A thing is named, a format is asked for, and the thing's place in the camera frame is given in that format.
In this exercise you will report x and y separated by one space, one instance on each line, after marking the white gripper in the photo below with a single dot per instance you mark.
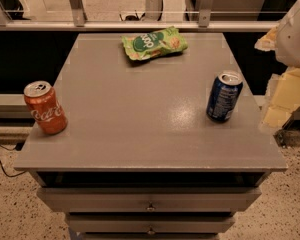
294 40

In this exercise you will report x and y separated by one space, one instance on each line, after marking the red Coca-Cola can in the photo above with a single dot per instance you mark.
41 100

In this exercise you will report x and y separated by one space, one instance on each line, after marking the blue Pepsi can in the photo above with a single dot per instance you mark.
224 94

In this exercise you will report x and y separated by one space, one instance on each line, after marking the green rice chip bag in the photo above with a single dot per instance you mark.
155 44

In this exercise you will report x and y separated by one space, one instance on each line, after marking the grey drawer cabinet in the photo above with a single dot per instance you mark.
145 126

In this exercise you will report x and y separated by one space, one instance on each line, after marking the top drawer metal knob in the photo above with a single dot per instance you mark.
150 207

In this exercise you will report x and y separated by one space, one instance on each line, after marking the drawer metal knob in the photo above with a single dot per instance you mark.
151 231
150 207

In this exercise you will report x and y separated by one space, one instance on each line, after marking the lower drawer metal knob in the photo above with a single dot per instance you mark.
151 231

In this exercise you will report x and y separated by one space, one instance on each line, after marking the lower grey drawer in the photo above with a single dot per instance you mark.
161 223

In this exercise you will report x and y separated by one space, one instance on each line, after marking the grey drawer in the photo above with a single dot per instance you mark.
161 223
71 200

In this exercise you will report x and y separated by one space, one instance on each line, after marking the top grey drawer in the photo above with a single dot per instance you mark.
71 200

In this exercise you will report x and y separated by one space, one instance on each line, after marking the metal window rail frame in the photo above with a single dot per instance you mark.
120 15

